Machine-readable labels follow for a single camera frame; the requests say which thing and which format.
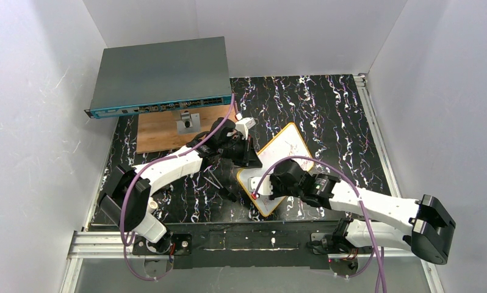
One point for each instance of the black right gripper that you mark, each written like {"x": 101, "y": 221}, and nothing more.
{"x": 279, "y": 180}

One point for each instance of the aluminium frame rail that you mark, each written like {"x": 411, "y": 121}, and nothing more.
{"x": 333, "y": 114}

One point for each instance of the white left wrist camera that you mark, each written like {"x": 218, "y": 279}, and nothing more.
{"x": 244, "y": 124}

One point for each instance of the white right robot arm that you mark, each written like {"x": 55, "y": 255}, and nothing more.
{"x": 423, "y": 227}

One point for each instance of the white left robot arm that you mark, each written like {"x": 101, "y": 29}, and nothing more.
{"x": 126, "y": 196}

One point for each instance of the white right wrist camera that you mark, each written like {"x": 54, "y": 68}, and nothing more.
{"x": 260, "y": 186}

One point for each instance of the grey network switch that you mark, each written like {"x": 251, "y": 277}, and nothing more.
{"x": 159, "y": 77}

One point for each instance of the wooden board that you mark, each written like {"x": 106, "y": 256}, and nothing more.
{"x": 162, "y": 131}

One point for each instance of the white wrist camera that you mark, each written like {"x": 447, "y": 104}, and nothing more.
{"x": 244, "y": 124}
{"x": 260, "y": 186}

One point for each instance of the grey metal stand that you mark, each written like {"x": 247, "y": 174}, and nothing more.
{"x": 188, "y": 123}

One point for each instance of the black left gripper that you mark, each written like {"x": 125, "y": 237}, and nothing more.
{"x": 247, "y": 152}

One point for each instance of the yellow-framed whiteboard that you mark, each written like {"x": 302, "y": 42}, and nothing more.
{"x": 288, "y": 142}

